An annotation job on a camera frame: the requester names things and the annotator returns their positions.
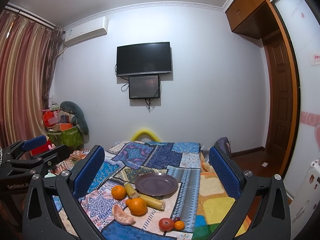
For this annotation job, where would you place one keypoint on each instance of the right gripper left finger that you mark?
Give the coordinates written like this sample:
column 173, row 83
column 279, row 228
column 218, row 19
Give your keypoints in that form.
column 41, row 219

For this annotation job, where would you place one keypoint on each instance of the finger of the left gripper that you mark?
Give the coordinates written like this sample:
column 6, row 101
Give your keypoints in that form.
column 19, row 148
column 52, row 157

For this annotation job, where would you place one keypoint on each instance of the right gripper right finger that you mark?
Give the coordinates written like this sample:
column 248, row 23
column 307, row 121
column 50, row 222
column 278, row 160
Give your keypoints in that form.
column 272, row 218

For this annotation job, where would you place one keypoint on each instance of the peeled pomelo wedge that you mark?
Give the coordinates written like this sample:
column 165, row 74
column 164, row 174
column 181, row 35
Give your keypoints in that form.
column 120, row 216

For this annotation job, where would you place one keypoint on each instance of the round orange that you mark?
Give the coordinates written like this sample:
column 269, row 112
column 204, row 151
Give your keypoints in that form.
column 118, row 192

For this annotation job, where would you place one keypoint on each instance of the short sugarcane piece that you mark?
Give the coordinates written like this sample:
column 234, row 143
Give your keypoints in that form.
column 131, row 192

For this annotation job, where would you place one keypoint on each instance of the small mandarin orange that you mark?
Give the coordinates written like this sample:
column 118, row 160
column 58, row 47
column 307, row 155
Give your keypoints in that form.
column 179, row 225

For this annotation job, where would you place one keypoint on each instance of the small dark red date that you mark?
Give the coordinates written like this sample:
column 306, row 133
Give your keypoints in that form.
column 176, row 219

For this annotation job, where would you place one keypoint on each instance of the large orange with sticker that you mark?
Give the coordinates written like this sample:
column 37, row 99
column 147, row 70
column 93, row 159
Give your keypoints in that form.
column 137, row 206

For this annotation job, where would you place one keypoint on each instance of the red tomato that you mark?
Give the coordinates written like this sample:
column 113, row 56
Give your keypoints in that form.
column 166, row 224

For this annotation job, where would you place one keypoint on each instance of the long sugarcane piece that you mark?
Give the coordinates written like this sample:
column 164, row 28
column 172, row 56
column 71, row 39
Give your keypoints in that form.
column 153, row 202

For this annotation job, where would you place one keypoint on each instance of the red gift box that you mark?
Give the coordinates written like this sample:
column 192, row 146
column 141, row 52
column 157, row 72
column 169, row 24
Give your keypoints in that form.
column 41, row 149

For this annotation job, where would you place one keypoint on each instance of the green storage box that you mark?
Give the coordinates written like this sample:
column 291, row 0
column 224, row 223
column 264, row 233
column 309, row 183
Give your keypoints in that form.
column 70, row 137

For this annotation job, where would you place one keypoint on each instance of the white stickered appliance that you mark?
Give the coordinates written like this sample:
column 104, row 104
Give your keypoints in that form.
column 306, row 200

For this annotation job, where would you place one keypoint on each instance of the colourful fleece blanket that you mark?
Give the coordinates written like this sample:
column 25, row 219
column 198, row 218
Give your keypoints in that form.
column 213, row 201

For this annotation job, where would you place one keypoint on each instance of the grey plush toy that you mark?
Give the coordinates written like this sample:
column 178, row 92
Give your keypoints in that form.
column 78, row 118

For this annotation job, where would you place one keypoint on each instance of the dark backpack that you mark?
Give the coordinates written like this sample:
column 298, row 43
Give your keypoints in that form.
column 224, row 144

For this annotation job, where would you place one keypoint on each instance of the blue patchwork bedsheet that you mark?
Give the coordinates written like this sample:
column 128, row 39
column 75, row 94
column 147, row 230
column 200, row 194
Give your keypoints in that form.
column 124, row 163

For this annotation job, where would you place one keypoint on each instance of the yellow foam tube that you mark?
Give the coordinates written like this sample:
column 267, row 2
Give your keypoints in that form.
column 145, row 132

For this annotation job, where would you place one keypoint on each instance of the striped pink curtain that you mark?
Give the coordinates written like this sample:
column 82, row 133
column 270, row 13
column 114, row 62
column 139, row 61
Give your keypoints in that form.
column 28, row 57

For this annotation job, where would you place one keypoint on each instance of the purple round plate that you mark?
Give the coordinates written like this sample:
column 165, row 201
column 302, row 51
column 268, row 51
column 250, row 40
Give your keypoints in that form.
column 156, row 184

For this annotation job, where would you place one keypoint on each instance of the brown wooden door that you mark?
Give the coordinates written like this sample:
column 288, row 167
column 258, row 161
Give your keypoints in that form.
column 281, row 101

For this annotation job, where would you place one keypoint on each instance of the white air conditioner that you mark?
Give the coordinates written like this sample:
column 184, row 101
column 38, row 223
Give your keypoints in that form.
column 86, row 31

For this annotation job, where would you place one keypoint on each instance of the wooden overhead cabinet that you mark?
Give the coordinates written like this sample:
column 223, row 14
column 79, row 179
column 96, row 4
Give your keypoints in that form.
column 252, row 18

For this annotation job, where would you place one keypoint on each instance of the white sliding wardrobe door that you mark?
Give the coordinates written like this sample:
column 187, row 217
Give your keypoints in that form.
column 303, row 29

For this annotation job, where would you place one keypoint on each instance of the small black wall monitor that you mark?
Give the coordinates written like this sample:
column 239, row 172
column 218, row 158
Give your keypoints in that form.
column 144, row 87

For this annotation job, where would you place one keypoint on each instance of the black wall television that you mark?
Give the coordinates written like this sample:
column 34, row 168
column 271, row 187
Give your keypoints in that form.
column 144, row 58

